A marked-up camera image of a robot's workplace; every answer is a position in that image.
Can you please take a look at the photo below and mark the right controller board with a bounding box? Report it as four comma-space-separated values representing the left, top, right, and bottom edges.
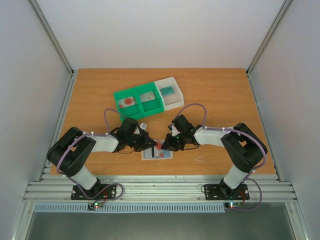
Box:
224, 201, 243, 209

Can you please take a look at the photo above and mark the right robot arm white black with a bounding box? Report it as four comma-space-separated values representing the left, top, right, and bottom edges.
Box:
161, 115, 268, 200

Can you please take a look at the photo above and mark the card with red circles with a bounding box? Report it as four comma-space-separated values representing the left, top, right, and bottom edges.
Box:
154, 140, 173, 159

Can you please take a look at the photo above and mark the left green bin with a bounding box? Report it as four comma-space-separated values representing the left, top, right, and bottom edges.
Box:
113, 88, 143, 120

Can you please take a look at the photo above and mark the left controller board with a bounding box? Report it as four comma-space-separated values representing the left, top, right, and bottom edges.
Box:
87, 202, 104, 211

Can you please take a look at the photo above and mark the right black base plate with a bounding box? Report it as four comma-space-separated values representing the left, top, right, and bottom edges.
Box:
201, 183, 250, 201

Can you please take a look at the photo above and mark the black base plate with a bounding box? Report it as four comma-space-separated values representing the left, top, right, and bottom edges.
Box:
70, 184, 117, 201
201, 183, 250, 201

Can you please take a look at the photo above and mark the right aluminium corner post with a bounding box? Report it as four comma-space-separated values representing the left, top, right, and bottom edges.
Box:
246, 0, 294, 77

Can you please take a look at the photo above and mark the grey slotted cable duct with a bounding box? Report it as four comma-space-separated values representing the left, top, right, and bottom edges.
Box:
34, 202, 225, 214

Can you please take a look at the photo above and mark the white bin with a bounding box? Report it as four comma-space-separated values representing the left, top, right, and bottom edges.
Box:
154, 76, 185, 111

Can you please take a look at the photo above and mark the grey card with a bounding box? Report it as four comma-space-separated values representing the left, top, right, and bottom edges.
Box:
139, 91, 156, 103

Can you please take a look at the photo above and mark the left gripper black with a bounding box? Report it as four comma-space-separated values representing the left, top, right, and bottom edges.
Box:
126, 131, 157, 152

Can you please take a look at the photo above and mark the green bin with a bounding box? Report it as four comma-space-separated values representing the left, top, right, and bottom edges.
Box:
113, 88, 143, 120
133, 82, 164, 118

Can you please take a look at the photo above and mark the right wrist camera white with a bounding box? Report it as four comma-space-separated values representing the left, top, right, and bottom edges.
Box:
168, 123, 180, 137

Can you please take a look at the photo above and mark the beige card holder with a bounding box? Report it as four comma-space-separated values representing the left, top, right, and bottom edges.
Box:
141, 140, 174, 160

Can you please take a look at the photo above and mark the card with red circle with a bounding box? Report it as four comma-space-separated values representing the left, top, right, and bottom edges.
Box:
117, 96, 136, 109

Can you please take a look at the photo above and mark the aluminium corner post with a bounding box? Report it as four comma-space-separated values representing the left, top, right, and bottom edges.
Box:
246, 0, 294, 77
27, 0, 74, 76

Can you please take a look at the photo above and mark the teal card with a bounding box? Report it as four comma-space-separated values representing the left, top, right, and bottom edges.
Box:
159, 86, 175, 97

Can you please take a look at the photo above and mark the aluminium rail frame front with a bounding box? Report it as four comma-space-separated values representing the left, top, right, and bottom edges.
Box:
23, 174, 298, 203

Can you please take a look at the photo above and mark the white card magnetic stripe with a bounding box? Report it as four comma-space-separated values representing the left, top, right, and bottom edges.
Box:
142, 148, 155, 160

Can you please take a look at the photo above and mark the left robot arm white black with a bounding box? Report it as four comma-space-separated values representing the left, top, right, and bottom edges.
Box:
46, 117, 157, 199

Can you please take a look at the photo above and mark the controller board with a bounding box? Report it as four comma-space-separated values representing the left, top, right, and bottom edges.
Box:
224, 201, 243, 209
87, 202, 104, 211

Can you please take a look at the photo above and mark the middle green bin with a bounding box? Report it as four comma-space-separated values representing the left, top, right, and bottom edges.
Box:
133, 82, 164, 118

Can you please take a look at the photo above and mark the left aluminium corner post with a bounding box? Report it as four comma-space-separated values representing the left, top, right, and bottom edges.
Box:
27, 0, 74, 76

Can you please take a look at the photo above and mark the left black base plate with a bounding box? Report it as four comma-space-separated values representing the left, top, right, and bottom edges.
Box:
70, 184, 117, 201

